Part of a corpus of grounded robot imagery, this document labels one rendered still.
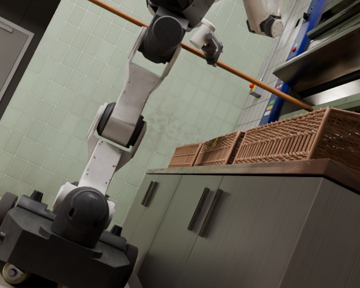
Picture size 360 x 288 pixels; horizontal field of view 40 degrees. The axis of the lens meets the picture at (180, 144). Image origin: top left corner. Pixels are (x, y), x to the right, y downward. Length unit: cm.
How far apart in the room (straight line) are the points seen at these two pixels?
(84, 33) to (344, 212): 313
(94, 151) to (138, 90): 29
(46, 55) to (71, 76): 23
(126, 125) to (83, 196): 45
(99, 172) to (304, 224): 110
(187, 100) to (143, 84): 188
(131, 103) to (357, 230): 120
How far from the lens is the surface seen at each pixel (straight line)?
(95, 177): 182
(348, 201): 89
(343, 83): 267
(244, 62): 397
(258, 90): 358
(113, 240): 202
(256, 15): 207
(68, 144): 367
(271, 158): 128
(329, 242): 88
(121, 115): 187
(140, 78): 193
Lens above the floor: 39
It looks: 8 degrees up
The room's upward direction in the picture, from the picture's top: 24 degrees clockwise
